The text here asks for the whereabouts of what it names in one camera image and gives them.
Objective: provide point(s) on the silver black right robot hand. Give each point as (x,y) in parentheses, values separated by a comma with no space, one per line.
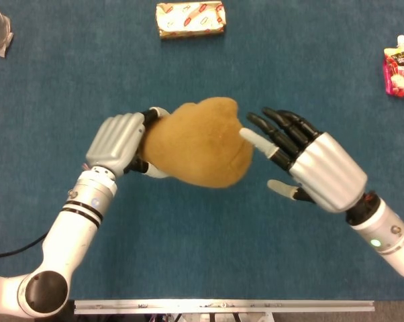
(322,167)

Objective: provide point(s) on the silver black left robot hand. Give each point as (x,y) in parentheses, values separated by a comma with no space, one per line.
(116,141)

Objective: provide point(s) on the brown capybara plush toy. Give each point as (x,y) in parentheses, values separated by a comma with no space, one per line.
(197,147)

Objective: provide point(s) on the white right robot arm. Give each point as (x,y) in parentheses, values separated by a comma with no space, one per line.
(385,234)

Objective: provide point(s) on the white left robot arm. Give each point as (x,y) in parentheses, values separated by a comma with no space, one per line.
(59,231)

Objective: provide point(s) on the red jelly drink pouch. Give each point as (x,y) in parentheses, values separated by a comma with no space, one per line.
(401,72)

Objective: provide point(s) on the gold red wrapped snack pack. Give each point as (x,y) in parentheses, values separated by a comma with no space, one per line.
(190,19)

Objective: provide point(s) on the aluminium frame rail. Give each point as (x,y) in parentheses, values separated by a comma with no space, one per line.
(222,306)

